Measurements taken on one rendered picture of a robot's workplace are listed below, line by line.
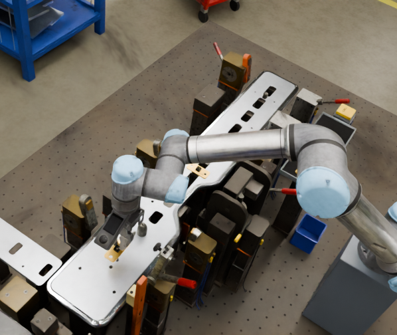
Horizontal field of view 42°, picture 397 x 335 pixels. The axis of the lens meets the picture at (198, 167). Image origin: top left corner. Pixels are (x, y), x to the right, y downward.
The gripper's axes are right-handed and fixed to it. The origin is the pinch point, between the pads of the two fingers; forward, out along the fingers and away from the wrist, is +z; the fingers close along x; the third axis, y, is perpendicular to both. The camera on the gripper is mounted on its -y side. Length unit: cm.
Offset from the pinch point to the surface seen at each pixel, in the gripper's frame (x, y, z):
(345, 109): -33, 96, -10
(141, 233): -0.9, 11.4, 5.6
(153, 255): -8.1, 8.3, 7.5
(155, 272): -14.8, -1.8, -3.6
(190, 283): -25.4, -0.6, -7.1
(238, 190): -20.5, 32.6, -11.6
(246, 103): 4, 91, 6
